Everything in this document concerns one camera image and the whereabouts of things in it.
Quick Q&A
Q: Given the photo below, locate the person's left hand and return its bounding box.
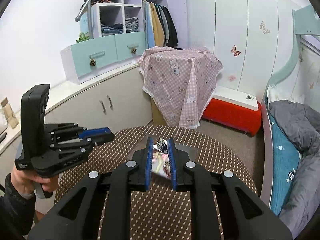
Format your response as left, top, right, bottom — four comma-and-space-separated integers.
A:
11, 166, 59, 194

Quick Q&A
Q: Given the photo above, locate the small cardboard box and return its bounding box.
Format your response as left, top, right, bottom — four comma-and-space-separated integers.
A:
1, 98, 18, 129

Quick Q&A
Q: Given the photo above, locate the white low cabinet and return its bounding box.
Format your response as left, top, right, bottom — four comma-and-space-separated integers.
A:
10, 67, 152, 166

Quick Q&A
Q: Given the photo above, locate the grey duvet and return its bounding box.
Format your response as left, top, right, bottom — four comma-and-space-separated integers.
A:
267, 100, 320, 238

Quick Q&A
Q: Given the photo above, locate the black left jacket sleeve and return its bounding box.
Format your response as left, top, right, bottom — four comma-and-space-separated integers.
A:
1, 173, 36, 239

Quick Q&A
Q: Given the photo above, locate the teal bed sheet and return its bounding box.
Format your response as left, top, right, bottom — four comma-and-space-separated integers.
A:
260, 105, 300, 215

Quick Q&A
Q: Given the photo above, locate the brown polka dot tablecloth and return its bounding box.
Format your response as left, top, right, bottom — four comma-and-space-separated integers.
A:
54, 125, 257, 239

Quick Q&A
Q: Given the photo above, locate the dark metal storage box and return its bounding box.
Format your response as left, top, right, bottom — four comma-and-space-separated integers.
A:
151, 143, 198, 181

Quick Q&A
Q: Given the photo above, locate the red storage ottoman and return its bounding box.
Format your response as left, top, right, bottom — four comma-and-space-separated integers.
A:
202, 99, 262, 137

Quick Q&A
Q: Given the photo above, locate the mint drawer shelf unit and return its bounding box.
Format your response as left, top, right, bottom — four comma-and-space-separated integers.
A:
60, 0, 168, 85

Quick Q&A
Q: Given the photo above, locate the pink checked bear cloth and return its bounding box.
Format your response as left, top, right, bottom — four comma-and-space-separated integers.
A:
138, 47, 223, 129

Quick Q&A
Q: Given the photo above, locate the folded jeans stack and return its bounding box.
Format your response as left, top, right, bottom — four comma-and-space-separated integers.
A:
101, 23, 123, 36

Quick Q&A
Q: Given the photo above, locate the white ottoman lid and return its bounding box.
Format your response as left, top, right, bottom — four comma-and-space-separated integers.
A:
213, 86, 259, 111

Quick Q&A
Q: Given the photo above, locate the hanging clothes row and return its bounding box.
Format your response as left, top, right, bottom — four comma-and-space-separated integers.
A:
142, 0, 178, 48

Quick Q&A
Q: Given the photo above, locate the silver curved rail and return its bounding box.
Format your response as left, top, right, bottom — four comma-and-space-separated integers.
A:
75, 0, 93, 39

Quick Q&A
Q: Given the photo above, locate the mint bunk bed frame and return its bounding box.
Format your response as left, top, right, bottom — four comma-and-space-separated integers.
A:
260, 5, 319, 206

